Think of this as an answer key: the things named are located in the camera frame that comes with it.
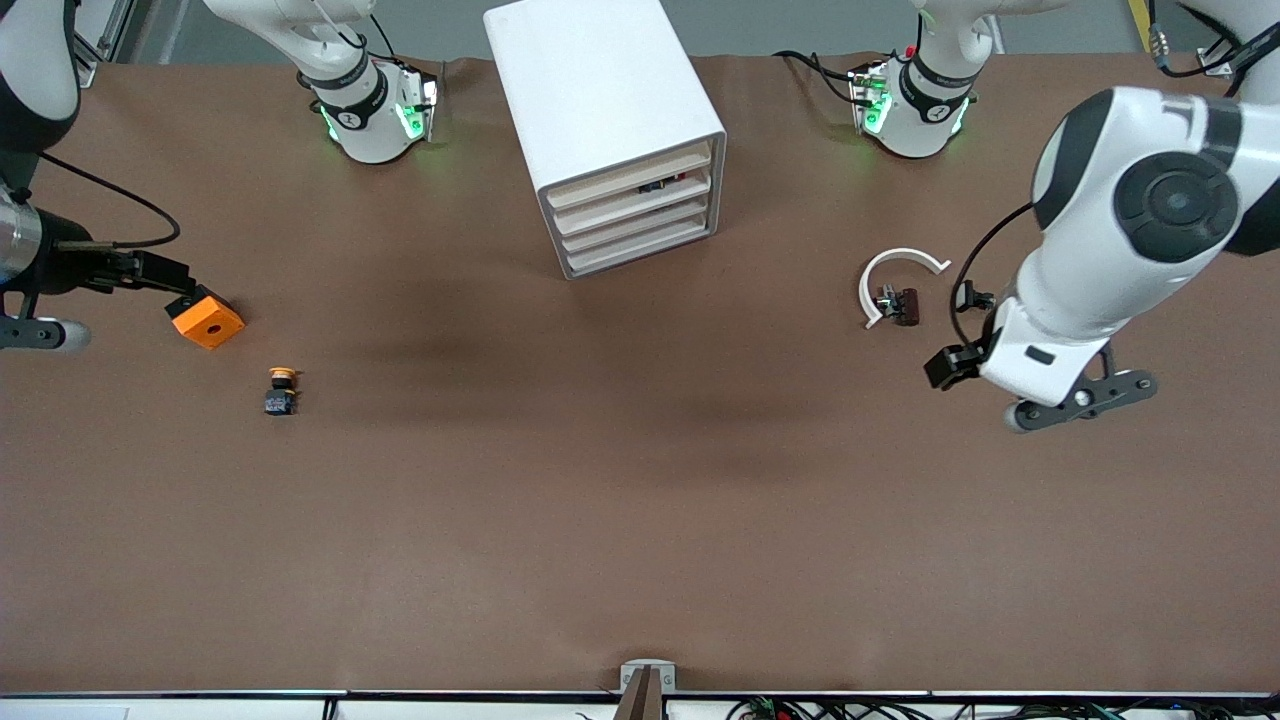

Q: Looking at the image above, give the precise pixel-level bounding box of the yellow mushroom push button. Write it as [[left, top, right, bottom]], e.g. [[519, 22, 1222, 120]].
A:
[[263, 366, 302, 418]]

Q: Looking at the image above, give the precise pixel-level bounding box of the orange black button enclosure box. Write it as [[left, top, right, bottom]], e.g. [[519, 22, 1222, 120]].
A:
[[165, 284, 247, 351]]

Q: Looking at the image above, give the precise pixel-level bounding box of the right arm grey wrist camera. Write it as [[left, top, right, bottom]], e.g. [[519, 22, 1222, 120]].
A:
[[0, 317, 93, 354]]

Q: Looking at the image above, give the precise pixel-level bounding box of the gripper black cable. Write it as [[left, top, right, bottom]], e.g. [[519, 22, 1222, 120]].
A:
[[949, 200, 1037, 347], [35, 150, 184, 251]]

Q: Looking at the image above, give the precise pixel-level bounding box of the black cable bundle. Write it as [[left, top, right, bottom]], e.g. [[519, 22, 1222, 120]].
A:
[[725, 697, 1280, 720]]

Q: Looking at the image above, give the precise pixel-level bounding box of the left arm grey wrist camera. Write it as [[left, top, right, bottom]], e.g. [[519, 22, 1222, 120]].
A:
[[1004, 345, 1161, 434]]

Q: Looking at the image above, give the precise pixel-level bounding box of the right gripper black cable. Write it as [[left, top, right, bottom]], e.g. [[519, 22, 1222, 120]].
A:
[[35, 150, 184, 251]]

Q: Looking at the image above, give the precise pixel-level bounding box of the grey bracket with brown post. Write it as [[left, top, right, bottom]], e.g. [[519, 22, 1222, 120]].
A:
[[618, 660, 678, 720]]

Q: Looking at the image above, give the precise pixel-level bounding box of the black base power cable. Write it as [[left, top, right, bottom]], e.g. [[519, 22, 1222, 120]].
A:
[[774, 49, 863, 107]]

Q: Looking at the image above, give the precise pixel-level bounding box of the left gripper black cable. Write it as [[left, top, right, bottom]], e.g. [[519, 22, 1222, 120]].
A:
[[949, 200, 1037, 347]]

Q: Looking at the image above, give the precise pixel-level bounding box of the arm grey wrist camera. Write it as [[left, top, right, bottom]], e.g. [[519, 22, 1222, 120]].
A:
[[0, 317, 93, 354], [1004, 345, 1161, 434]]

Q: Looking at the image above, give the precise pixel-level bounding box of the white table edge rail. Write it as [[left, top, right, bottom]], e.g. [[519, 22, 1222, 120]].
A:
[[0, 689, 1280, 720]]

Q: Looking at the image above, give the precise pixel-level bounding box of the white half-ring pipe clamp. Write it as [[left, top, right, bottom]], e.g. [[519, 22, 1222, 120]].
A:
[[860, 247, 952, 330]]

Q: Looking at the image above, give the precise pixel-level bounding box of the aluminium frame profile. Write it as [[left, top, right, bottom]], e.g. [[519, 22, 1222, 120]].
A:
[[75, 0, 137, 89]]

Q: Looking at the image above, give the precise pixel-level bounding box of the black cable with connector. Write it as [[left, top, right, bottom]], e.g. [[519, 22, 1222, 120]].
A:
[[1148, 0, 1280, 81]]

